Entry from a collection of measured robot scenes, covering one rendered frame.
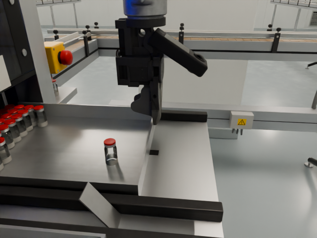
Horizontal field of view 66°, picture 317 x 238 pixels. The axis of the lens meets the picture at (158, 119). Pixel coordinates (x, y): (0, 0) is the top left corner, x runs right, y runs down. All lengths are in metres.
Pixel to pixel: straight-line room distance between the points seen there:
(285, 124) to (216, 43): 0.63
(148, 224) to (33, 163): 0.25
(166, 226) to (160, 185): 0.08
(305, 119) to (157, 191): 1.30
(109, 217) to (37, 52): 0.44
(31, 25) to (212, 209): 0.53
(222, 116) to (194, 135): 0.95
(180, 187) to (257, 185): 1.44
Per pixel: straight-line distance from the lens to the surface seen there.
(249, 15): 1.95
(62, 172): 0.46
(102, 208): 0.34
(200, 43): 1.31
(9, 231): 0.36
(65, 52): 0.71
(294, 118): 1.59
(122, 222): 0.36
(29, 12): 0.65
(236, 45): 1.33
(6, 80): 0.56
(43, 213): 0.40
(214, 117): 1.47
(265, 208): 1.69
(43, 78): 0.67
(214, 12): 1.91
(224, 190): 1.72
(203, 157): 0.47
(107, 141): 0.43
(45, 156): 0.51
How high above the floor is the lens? 1.16
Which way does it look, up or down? 28 degrees down
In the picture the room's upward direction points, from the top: straight up
